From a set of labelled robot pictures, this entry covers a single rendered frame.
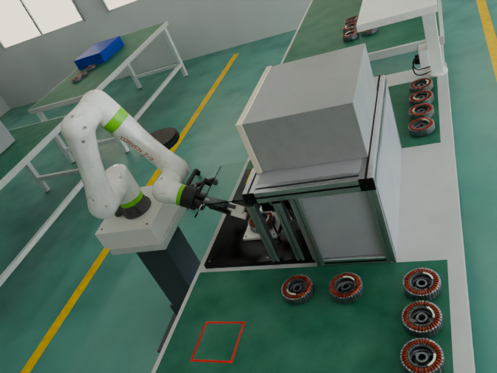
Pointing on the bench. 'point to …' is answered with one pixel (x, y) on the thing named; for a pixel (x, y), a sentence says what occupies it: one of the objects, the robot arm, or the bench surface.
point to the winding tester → (310, 111)
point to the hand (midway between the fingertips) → (242, 212)
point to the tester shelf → (259, 192)
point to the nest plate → (258, 233)
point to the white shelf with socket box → (382, 15)
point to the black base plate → (248, 254)
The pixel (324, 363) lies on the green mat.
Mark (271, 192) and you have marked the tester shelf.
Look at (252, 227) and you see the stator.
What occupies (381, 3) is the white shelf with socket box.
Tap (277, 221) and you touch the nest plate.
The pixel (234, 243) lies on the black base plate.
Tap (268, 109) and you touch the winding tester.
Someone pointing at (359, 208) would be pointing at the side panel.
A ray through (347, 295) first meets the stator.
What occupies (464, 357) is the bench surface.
